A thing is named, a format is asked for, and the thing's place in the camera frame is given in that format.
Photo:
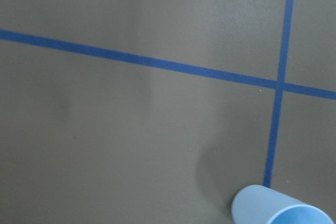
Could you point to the light blue cup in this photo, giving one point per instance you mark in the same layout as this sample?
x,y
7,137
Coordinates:
x,y
259,204

